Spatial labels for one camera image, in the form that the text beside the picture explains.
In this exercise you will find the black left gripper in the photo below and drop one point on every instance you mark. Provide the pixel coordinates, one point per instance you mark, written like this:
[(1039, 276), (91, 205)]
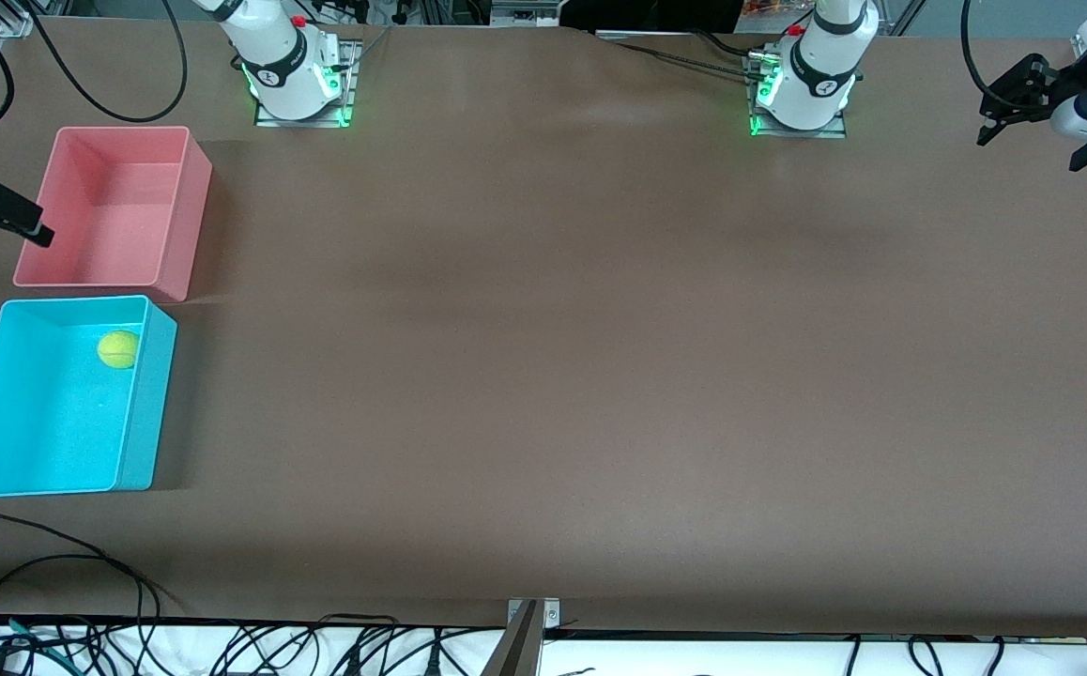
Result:
[(1037, 84)]

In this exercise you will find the yellow tennis ball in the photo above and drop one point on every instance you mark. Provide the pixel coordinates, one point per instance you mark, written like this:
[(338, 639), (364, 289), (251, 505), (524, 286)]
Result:
[(118, 349)]

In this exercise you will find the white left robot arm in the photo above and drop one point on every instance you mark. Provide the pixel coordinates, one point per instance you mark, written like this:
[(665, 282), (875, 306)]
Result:
[(820, 66)]

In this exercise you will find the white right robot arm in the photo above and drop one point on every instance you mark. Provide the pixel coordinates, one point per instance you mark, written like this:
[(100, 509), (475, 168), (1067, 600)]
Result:
[(285, 66)]

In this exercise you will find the pink plastic bin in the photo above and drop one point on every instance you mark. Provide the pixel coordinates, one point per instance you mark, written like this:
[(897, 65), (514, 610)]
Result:
[(112, 235)]

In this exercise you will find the blue plastic bin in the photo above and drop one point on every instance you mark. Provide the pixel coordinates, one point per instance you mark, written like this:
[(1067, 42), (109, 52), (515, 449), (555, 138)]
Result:
[(46, 422)]

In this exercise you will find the orange packet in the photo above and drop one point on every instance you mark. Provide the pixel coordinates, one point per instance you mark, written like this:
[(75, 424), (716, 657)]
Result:
[(759, 9)]

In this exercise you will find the grey aluminium profile bar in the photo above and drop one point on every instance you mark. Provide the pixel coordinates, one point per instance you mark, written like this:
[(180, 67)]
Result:
[(517, 648)]

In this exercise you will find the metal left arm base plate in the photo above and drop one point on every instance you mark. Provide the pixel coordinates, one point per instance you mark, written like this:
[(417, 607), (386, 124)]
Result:
[(839, 131)]

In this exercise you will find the small metal bracket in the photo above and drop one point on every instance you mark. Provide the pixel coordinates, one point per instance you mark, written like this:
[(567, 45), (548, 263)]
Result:
[(551, 615)]

